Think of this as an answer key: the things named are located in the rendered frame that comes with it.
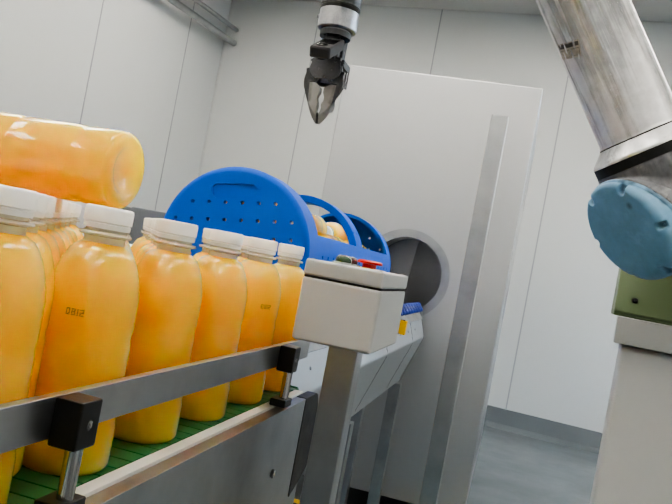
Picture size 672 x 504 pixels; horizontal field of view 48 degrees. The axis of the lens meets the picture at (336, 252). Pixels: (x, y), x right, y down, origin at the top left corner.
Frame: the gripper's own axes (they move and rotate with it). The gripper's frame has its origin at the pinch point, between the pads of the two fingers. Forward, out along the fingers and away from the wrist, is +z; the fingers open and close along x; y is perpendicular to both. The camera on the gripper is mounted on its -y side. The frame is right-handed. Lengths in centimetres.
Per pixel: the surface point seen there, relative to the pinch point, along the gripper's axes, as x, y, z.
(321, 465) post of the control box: -29, -64, 57
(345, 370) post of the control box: -30, -64, 44
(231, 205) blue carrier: 1.2, -36.9, 24.4
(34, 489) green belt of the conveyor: -18, -112, 51
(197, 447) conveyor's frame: -22, -91, 51
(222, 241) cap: -17, -82, 31
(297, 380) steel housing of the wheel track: -13, -24, 54
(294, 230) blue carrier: -11.0, -36.9, 26.8
